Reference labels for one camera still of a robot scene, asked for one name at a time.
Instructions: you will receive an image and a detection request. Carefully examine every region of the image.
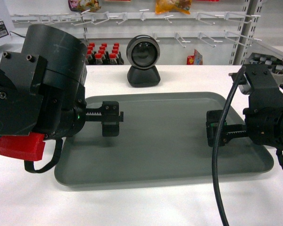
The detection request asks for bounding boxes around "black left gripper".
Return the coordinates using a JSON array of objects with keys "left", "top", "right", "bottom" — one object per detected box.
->
[{"left": 41, "top": 84, "right": 124, "bottom": 140}]

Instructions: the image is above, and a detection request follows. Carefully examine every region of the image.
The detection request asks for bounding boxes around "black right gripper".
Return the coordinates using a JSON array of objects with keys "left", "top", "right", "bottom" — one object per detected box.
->
[{"left": 205, "top": 107, "right": 283, "bottom": 151}]

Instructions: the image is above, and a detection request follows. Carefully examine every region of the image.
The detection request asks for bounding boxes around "grey-green rectangular tray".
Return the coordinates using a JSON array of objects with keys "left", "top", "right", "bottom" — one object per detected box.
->
[{"left": 54, "top": 91, "right": 275, "bottom": 188}]

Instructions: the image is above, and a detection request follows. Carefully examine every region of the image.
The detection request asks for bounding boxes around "white checkout counter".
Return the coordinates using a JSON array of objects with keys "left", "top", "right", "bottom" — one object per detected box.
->
[{"left": 0, "top": 65, "right": 283, "bottom": 226}]

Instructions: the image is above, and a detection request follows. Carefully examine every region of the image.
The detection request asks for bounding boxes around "red cap cola bottles group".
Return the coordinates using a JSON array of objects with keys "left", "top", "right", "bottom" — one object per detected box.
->
[{"left": 85, "top": 42, "right": 124, "bottom": 65}]

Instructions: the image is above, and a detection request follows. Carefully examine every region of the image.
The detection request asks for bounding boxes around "black barcode scanner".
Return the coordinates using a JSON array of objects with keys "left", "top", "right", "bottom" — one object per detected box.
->
[{"left": 126, "top": 35, "right": 160, "bottom": 88}]

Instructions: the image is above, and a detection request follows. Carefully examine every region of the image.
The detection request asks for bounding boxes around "red snack bag on shelf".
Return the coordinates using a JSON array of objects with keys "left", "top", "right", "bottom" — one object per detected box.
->
[{"left": 186, "top": 49, "right": 203, "bottom": 65}]

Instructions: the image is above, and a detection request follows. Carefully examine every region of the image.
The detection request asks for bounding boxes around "red plastic block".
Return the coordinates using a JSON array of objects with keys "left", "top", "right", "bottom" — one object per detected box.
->
[{"left": 0, "top": 132, "right": 45, "bottom": 161}]

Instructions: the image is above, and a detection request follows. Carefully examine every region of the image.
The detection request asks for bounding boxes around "white peg hook rack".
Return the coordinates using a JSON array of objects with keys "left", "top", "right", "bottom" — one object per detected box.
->
[{"left": 10, "top": 8, "right": 283, "bottom": 65}]

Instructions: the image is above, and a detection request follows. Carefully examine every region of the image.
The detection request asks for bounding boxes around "pink snack bag hanging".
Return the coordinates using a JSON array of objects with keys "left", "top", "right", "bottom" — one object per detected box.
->
[{"left": 68, "top": 0, "right": 101, "bottom": 12}]

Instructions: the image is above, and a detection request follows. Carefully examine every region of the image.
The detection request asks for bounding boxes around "orange snack bag hanging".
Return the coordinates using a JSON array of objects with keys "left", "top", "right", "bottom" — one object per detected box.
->
[{"left": 155, "top": 0, "right": 192, "bottom": 15}]

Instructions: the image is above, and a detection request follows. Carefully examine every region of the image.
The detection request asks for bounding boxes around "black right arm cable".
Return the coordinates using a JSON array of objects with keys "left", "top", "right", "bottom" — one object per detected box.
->
[{"left": 211, "top": 65, "right": 247, "bottom": 226}]

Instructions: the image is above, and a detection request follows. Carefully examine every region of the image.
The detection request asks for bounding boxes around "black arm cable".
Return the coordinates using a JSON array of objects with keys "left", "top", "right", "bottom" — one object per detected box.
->
[
  {"left": 211, "top": 65, "right": 247, "bottom": 226},
  {"left": 24, "top": 138, "right": 63, "bottom": 174}
]

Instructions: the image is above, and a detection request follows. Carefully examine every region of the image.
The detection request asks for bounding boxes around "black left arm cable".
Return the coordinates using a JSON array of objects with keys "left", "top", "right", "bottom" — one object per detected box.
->
[{"left": 24, "top": 138, "right": 63, "bottom": 174}]

